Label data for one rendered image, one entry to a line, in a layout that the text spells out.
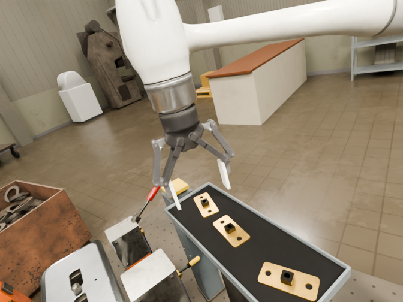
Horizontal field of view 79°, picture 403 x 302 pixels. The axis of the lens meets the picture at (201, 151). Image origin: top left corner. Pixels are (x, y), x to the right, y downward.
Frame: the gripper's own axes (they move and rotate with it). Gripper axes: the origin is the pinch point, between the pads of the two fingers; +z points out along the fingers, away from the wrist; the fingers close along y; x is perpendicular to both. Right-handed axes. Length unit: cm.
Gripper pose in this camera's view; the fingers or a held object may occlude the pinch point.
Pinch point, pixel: (201, 190)
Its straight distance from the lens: 56.9
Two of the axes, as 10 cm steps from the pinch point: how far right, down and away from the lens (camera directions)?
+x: 3.1, 3.5, -8.9
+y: -9.2, 3.5, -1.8
